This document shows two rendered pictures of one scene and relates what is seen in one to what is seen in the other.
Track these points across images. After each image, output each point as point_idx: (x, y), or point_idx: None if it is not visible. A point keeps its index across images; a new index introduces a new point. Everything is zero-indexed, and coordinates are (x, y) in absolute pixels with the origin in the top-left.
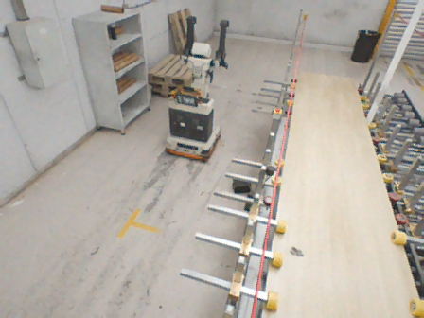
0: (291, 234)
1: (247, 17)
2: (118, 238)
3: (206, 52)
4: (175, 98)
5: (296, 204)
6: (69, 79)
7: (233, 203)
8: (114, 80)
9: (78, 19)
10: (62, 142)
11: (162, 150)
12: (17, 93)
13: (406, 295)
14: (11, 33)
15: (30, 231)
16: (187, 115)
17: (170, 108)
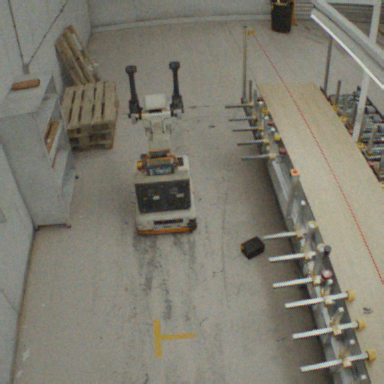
0: (357, 297)
1: (132, 3)
2: (160, 358)
3: (164, 104)
4: (141, 171)
5: (349, 267)
6: None
7: (254, 273)
8: (51, 170)
9: (2, 117)
10: (20, 267)
11: (131, 234)
12: None
13: None
14: None
15: (65, 380)
16: (162, 186)
17: (137, 183)
